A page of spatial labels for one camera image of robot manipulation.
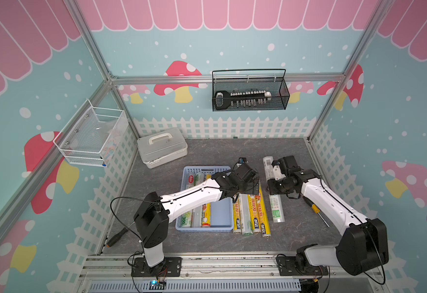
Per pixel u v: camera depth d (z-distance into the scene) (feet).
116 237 2.60
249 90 3.04
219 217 2.85
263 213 2.80
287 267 2.43
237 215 2.79
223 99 2.93
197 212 2.79
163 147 3.27
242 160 2.39
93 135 2.66
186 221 2.68
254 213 2.79
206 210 2.83
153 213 1.59
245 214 2.79
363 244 1.34
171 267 2.44
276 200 2.60
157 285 2.38
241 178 1.98
